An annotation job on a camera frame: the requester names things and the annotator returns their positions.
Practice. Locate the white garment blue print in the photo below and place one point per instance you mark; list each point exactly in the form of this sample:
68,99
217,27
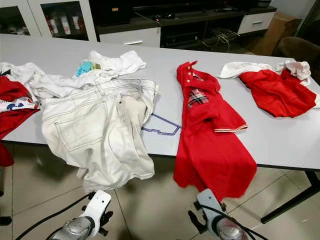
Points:
15,105

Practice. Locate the brown chair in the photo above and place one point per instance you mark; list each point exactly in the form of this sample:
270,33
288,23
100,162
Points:
300,55

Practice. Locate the cardboard box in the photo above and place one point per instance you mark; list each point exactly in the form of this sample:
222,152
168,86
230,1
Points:
277,30

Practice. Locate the red white bottle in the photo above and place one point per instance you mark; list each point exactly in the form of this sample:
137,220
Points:
77,24

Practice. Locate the white glass-door cabinet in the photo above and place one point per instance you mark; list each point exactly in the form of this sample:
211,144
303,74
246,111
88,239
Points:
35,12

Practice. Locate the black set-top box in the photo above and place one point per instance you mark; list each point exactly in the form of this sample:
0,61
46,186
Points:
180,40

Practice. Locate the cream jeans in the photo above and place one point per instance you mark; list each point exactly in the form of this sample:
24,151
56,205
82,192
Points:
95,130

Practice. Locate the purple plastic hanger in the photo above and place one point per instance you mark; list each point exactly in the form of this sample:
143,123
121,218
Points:
171,131

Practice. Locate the red t-shirt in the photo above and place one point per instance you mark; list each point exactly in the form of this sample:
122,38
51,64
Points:
12,130

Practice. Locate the red polo shirt plaid patch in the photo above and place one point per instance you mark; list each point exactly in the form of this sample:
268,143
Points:
210,155

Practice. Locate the black television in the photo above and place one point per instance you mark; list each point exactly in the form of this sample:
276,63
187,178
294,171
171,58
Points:
200,4

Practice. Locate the wooden TV stand white drawer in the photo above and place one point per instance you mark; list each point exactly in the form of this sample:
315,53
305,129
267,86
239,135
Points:
130,36

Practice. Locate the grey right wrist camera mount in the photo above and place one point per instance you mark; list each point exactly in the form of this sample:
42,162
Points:
210,205

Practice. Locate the red knit garment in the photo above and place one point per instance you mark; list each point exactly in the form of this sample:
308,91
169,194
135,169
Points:
275,95

